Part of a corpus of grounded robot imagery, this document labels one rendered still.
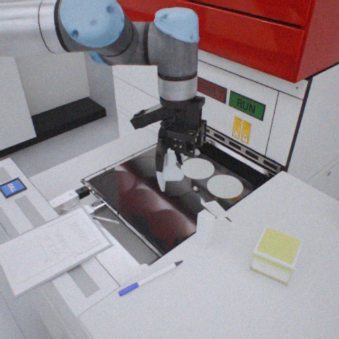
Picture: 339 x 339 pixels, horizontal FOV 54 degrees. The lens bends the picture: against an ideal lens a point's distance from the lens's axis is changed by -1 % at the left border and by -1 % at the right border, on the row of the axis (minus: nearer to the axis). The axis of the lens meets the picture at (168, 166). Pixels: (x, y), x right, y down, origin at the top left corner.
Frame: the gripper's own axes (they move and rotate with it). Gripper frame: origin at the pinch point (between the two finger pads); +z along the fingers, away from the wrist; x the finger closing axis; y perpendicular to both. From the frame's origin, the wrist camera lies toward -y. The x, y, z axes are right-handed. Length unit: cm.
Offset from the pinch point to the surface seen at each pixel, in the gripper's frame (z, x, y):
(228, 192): 13.7, 14.8, 10.8
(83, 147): 98, 119, -132
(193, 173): 13.3, 18.4, -0.9
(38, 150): 97, 101, -162
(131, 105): 13, 51, -40
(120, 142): 20, 34, -36
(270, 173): 9.9, 22.4, 20.2
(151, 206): 13.4, 1.0, -5.9
